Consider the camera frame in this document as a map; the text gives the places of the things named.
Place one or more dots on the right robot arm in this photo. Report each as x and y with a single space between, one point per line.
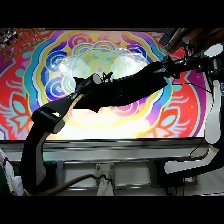
213 113

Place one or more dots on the silver frame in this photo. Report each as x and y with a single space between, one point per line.
133 151

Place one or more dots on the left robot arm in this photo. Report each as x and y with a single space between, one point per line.
31 150

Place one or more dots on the heap of clothes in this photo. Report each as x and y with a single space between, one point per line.
12 178

